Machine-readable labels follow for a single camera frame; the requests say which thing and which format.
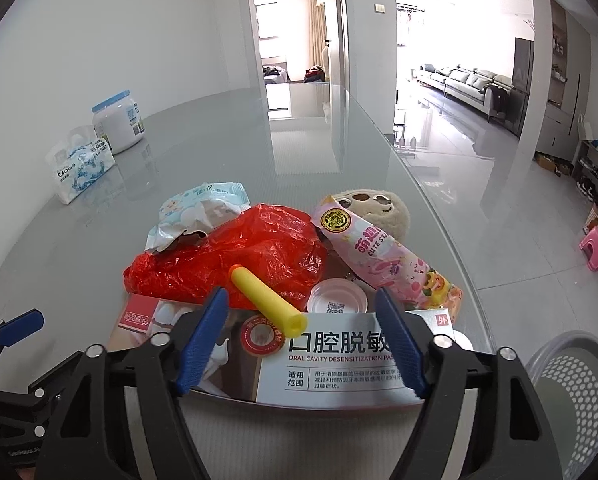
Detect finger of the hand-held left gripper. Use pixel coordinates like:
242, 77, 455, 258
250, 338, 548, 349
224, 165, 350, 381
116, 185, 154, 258
0, 310, 45, 361

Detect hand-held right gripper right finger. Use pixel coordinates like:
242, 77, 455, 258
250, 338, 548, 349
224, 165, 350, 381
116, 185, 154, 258
374, 287, 562, 480

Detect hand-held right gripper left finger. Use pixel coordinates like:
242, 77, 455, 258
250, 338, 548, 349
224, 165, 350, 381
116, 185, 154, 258
36, 287, 230, 480

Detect red and white box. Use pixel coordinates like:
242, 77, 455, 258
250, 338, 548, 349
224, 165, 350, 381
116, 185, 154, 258
106, 294, 240, 361

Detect small clear round lid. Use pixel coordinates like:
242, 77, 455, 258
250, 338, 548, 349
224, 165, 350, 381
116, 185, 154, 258
305, 278, 370, 316

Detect white silver printed box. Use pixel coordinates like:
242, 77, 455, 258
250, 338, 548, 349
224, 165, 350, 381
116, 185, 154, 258
194, 310, 454, 406

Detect yellow foam tube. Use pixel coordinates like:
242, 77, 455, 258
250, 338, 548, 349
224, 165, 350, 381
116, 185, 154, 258
229, 263, 307, 338

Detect pink snack packet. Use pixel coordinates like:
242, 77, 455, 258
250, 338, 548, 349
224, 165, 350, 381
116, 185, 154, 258
313, 197, 464, 323

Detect red plastic bag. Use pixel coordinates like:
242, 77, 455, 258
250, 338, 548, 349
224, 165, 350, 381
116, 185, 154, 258
123, 203, 330, 311

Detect grey perforated basket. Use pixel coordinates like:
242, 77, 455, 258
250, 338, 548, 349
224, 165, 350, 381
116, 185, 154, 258
524, 331, 598, 480

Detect beige plush toy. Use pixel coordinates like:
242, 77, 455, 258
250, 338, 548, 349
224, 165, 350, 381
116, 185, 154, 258
316, 188, 412, 251

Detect blue white wet wipes packet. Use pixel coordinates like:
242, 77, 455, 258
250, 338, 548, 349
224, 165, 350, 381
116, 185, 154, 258
146, 181, 251, 253

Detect blue white tissue pack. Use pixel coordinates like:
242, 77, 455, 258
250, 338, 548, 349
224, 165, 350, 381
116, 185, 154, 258
46, 125, 117, 205

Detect white jar with blue lid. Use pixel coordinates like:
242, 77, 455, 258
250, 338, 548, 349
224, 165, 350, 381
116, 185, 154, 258
92, 90, 146, 155

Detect pink plastic stool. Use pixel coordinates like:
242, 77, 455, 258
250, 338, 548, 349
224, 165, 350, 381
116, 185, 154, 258
579, 226, 598, 273

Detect cardboard box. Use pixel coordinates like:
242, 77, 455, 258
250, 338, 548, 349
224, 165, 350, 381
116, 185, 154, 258
536, 152, 562, 176

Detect shoe rack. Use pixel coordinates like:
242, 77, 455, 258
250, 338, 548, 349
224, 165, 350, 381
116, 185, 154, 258
571, 140, 598, 216

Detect grey sofa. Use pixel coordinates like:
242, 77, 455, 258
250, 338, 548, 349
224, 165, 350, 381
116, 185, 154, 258
416, 64, 514, 121

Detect bed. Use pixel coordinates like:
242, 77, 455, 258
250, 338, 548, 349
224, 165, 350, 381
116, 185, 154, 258
261, 65, 290, 85

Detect tall grey cabinet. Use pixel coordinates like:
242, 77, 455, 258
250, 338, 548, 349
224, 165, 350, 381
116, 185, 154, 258
534, 0, 592, 161

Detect dark refrigerator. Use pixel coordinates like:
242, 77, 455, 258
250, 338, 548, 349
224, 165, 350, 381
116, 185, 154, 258
510, 37, 534, 138

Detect beige curtain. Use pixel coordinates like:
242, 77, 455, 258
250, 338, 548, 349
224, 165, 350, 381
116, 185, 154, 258
304, 5, 327, 81

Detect room door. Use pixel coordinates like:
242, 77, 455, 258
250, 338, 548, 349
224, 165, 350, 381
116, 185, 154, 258
324, 0, 352, 86

